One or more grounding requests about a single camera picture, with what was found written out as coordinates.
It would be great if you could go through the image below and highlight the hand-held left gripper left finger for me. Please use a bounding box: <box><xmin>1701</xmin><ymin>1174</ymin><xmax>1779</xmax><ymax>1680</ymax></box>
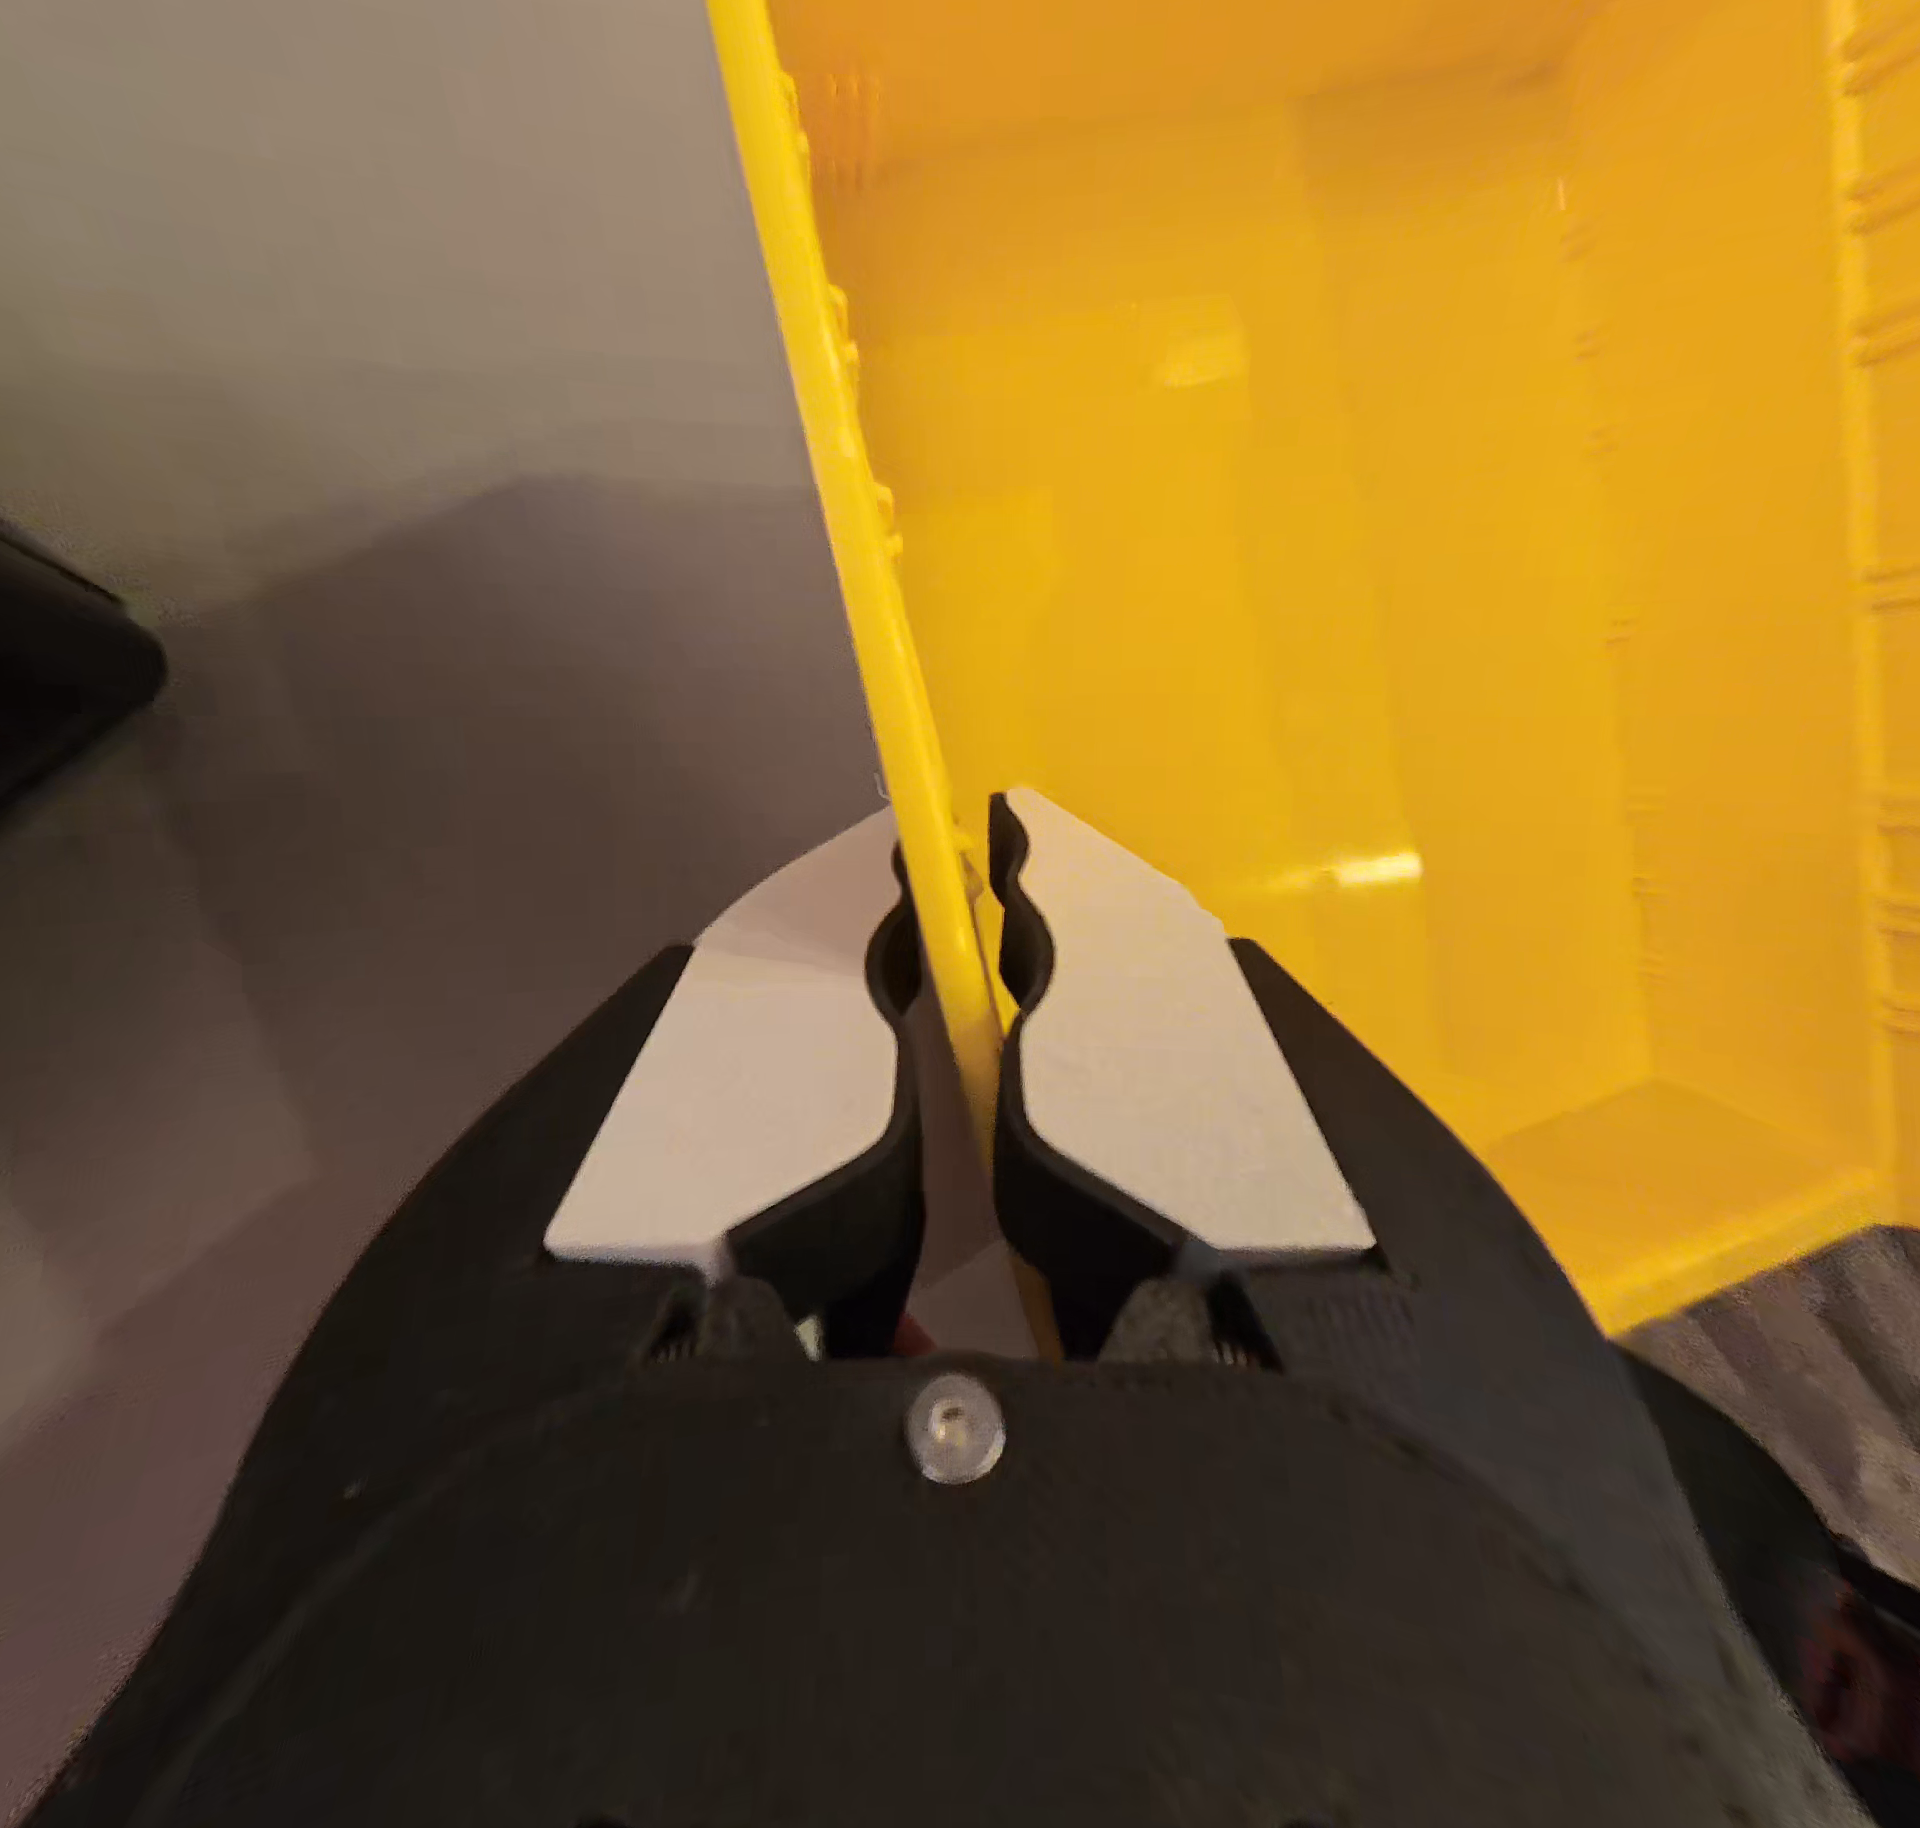
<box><xmin>541</xmin><ymin>805</ymin><xmax>923</xmax><ymax>1357</ymax></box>

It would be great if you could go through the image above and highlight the dark cloth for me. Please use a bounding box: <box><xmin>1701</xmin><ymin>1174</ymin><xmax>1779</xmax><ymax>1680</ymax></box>
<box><xmin>1612</xmin><ymin>1225</ymin><xmax>1920</xmax><ymax>1801</ymax></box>

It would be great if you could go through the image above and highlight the black rounded object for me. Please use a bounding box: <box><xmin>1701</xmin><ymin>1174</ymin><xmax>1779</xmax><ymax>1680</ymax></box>
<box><xmin>0</xmin><ymin>520</ymin><xmax>170</xmax><ymax>811</ymax></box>

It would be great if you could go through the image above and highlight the yellow plastic bin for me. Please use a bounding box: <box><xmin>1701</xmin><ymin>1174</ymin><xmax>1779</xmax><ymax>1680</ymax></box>
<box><xmin>682</xmin><ymin>0</ymin><xmax>1920</xmax><ymax>1357</ymax></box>

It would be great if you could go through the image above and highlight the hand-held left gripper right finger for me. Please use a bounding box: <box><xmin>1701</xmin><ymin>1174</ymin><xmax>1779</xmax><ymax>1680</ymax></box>
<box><xmin>988</xmin><ymin>790</ymin><xmax>1382</xmax><ymax>1357</ymax></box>

